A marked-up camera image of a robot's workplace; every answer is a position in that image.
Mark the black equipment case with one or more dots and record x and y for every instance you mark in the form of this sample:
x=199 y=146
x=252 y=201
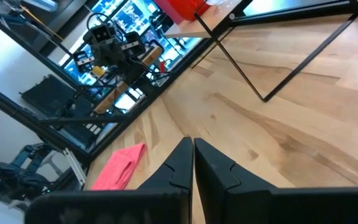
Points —
x=48 y=93

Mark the black metal rig frame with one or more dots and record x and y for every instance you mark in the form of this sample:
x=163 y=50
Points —
x=82 y=119

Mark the wooden desk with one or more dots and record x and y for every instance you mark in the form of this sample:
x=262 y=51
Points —
x=110 y=99

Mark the pink folded cloth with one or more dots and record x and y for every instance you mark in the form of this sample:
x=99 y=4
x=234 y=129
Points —
x=120 y=168

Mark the small red object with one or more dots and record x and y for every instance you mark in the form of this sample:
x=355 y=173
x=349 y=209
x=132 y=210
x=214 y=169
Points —
x=162 y=67

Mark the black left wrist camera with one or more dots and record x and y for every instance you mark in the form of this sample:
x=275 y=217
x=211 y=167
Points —
x=100 y=32

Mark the dark bluish robot arm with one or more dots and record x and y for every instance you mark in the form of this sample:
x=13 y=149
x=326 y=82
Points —
x=17 y=177

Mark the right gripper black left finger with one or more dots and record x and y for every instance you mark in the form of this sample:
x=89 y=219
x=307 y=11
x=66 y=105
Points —
x=166 y=205

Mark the large red plastic cup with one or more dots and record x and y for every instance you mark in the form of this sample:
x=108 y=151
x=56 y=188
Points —
x=194 y=7

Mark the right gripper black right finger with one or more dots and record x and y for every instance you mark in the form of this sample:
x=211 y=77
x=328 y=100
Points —
x=228 y=202

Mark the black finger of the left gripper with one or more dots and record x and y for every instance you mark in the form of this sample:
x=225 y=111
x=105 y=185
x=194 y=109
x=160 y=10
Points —
x=82 y=60
x=134 y=43

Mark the yellow mug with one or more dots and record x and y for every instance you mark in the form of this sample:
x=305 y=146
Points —
x=98 y=71

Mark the white metal bracket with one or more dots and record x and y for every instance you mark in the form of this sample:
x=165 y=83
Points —
x=75 y=166

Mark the thin yellow rod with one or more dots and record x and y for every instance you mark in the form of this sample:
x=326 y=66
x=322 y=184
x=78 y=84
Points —
x=42 y=23

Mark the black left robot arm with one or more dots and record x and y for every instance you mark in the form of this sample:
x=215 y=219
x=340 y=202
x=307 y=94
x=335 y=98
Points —
x=135 y=73

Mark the wooden shelf with black frame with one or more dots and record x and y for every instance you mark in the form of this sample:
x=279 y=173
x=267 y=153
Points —
x=191 y=29

